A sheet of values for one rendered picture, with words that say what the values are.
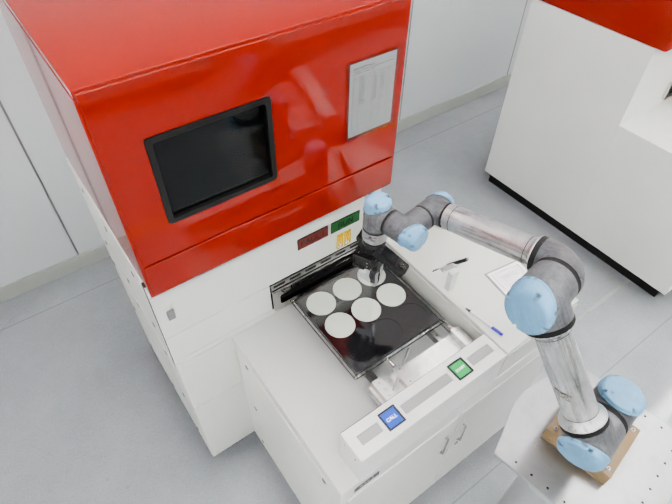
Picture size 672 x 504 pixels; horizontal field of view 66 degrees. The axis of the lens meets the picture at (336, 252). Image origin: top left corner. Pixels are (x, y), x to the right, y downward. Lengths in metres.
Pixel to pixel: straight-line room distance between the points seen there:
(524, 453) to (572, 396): 0.37
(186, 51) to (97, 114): 0.21
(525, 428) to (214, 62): 1.31
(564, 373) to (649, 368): 1.81
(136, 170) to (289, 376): 0.84
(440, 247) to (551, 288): 0.74
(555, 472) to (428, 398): 0.41
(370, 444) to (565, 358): 0.54
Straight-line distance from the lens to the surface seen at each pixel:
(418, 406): 1.52
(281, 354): 1.75
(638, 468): 1.81
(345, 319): 1.73
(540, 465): 1.70
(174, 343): 1.70
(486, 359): 1.64
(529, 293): 1.20
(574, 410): 1.40
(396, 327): 1.72
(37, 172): 2.96
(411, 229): 1.38
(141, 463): 2.60
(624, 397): 1.54
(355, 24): 1.31
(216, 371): 1.92
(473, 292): 1.78
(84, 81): 1.10
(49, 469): 2.74
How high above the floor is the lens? 2.30
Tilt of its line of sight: 47 degrees down
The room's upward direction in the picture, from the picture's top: 1 degrees clockwise
